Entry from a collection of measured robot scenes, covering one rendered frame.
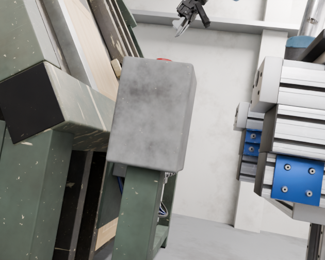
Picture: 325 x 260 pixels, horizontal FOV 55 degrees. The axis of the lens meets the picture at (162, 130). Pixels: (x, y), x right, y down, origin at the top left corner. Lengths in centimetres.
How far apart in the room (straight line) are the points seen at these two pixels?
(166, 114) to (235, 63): 386
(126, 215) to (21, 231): 18
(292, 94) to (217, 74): 368
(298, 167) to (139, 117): 33
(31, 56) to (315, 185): 58
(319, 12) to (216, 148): 295
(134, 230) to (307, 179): 34
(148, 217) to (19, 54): 36
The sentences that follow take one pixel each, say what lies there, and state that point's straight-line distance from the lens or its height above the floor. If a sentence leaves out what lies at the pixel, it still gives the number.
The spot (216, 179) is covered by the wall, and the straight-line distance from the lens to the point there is 416.
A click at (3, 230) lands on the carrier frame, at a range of 62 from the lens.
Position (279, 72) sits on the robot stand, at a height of 96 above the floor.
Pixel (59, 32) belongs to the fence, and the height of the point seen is 105.
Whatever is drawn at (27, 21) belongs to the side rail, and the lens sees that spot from 64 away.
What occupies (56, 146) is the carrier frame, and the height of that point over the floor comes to 76.
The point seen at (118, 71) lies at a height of 109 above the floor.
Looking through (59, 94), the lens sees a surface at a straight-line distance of 57.
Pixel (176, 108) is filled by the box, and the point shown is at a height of 85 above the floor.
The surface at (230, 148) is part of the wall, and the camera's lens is 416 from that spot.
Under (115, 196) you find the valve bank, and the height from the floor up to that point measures 64.
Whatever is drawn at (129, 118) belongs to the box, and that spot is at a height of 83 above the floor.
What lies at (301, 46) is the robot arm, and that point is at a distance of 122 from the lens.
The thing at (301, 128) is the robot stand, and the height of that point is 86.
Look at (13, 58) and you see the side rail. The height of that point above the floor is 90.
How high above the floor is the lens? 78
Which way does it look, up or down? 4 degrees up
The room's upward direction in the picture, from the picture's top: 9 degrees clockwise
